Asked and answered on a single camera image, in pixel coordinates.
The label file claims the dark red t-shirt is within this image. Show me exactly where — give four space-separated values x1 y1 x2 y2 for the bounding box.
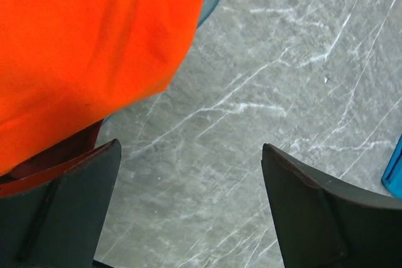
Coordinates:
1 120 104 184

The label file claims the folded blue t-shirt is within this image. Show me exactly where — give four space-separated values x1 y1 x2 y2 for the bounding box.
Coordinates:
381 136 402 199

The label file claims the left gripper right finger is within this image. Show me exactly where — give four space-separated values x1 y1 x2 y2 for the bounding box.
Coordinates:
262 144 401 267

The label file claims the orange t-shirt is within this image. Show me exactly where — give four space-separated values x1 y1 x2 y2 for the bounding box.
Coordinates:
1 0 203 174

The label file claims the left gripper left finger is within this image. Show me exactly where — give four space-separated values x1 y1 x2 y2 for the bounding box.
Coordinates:
1 139 121 268

